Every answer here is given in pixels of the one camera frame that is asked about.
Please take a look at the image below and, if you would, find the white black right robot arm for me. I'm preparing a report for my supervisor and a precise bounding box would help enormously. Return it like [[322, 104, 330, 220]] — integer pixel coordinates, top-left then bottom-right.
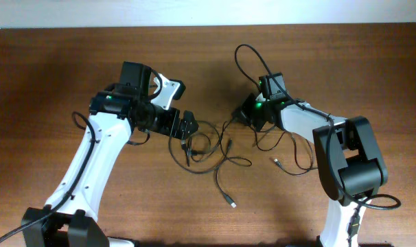
[[232, 94, 388, 246]]

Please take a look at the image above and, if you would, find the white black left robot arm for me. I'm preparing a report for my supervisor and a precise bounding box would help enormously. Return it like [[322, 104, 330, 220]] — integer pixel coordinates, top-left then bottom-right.
[[22, 91, 198, 247]]

